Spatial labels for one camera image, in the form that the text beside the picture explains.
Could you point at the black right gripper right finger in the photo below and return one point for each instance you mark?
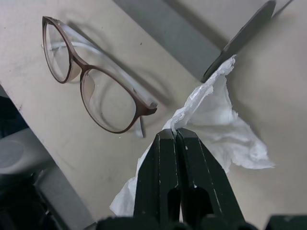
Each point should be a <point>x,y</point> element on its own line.
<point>204,182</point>

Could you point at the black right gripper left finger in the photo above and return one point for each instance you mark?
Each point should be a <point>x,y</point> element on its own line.
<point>156,172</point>

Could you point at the white tissue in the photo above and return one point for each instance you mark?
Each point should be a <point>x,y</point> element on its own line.
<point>216,124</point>

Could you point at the brown framed glasses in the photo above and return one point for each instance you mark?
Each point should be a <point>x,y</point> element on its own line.
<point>82,66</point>

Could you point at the silver robot body shell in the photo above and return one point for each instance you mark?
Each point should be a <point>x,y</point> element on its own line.
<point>21,148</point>

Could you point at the black robot body part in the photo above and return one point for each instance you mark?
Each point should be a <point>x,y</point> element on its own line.
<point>19,206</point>

